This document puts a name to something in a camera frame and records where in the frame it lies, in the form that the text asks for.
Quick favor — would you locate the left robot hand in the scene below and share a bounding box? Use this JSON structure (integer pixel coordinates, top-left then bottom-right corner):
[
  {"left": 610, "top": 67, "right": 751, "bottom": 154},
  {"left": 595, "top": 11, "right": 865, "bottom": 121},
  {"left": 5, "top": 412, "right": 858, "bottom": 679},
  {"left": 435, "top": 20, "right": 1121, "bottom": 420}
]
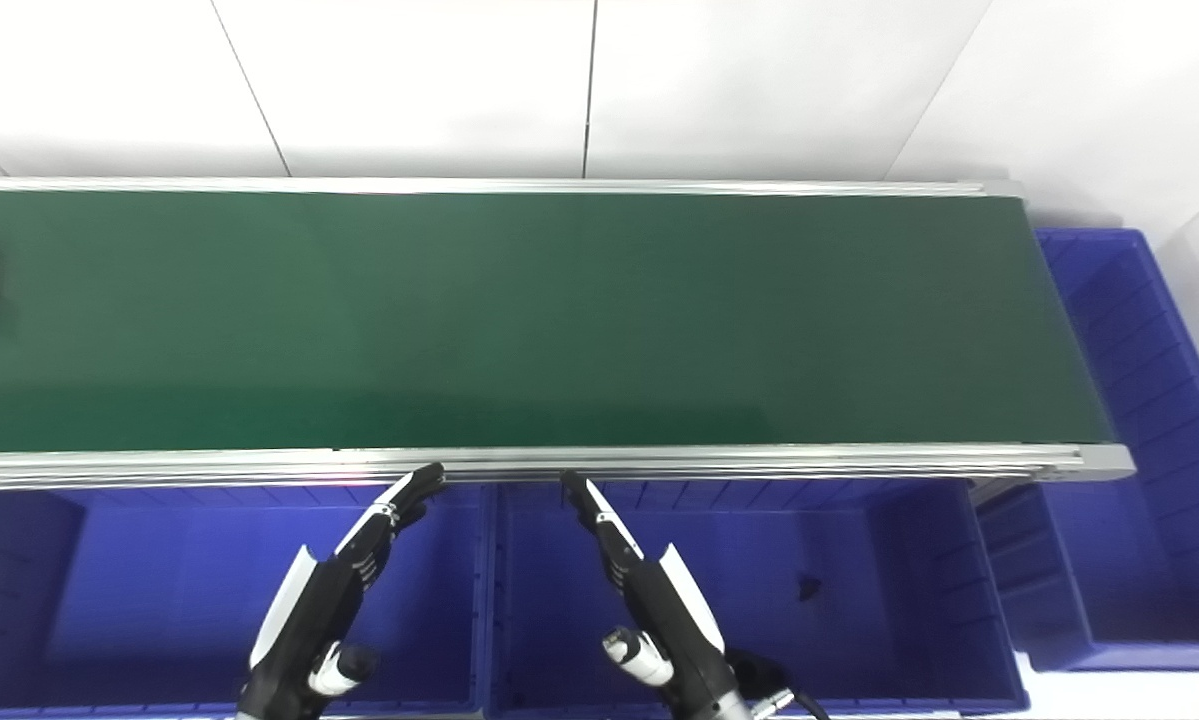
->
[{"left": 236, "top": 462, "right": 448, "bottom": 720}]

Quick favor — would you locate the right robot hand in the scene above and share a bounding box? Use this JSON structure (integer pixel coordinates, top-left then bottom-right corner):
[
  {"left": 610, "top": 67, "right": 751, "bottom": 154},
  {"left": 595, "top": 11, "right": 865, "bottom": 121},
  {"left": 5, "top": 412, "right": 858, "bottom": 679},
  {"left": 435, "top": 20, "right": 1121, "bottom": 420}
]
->
[{"left": 559, "top": 470, "right": 752, "bottom": 720}]

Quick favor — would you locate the green conveyor belt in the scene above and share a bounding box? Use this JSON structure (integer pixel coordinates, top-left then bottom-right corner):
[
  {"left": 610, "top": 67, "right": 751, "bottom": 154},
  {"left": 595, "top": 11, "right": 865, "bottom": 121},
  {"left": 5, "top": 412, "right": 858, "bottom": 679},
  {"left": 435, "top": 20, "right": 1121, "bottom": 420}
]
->
[
  {"left": 0, "top": 191, "right": 1116, "bottom": 454},
  {"left": 0, "top": 177, "right": 1138, "bottom": 492}
]

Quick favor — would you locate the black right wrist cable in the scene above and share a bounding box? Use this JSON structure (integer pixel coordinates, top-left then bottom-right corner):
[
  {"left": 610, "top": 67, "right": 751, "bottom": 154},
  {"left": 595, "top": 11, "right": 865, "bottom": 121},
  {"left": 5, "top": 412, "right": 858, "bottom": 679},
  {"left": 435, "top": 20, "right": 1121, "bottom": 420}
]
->
[{"left": 727, "top": 648, "right": 832, "bottom": 720}]

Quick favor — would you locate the blue plastic bin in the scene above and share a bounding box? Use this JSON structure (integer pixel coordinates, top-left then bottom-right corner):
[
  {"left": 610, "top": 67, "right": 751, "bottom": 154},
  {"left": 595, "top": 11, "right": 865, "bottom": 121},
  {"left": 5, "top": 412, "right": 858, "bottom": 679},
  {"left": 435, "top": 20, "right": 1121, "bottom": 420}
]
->
[
  {"left": 0, "top": 484, "right": 496, "bottom": 720},
  {"left": 973, "top": 227, "right": 1199, "bottom": 672},
  {"left": 483, "top": 479, "right": 1031, "bottom": 717}
]

